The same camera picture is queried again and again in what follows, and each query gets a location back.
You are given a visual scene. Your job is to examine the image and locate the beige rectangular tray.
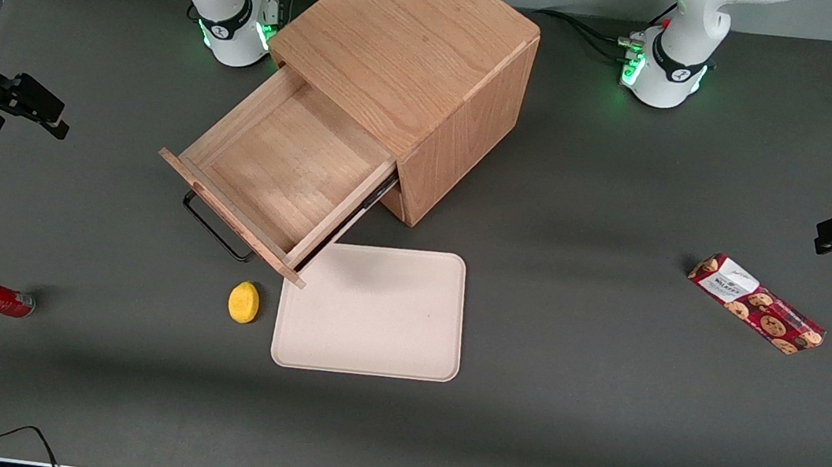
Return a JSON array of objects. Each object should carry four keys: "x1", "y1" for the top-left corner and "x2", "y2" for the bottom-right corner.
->
[{"x1": 268, "y1": 232, "x2": 474, "y2": 389}]

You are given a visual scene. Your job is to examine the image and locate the wooden drawer cabinet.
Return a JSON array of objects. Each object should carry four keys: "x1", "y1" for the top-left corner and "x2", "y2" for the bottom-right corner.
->
[{"x1": 248, "y1": 0, "x2": 547, "y2": 241}]

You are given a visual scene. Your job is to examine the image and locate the yellow lemon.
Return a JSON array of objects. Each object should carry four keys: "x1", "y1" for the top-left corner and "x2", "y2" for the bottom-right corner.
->
[{"x1": 226, "y1": 279, "x2": 263, "y2": 326}]

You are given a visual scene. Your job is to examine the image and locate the red cookie box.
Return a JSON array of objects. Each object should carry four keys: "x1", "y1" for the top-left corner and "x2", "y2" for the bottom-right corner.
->
[{"x1": 679, "y1": 250, "x2": 832, "y2": 360}]

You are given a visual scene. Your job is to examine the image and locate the wooden drawer with black handle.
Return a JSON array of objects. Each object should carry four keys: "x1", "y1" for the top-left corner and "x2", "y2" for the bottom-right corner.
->
[
  {"x1": 374, "y1": 180, "x2": 413, "y2": 222},
  {"x1": 144, "y1": 50, "x2": 413, "y2": 300}
]

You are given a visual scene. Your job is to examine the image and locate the black left arm base cable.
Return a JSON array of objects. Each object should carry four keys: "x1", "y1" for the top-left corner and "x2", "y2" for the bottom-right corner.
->
[{"x1": 535, "y1": 7, "x2": 649, "y2": 66}]

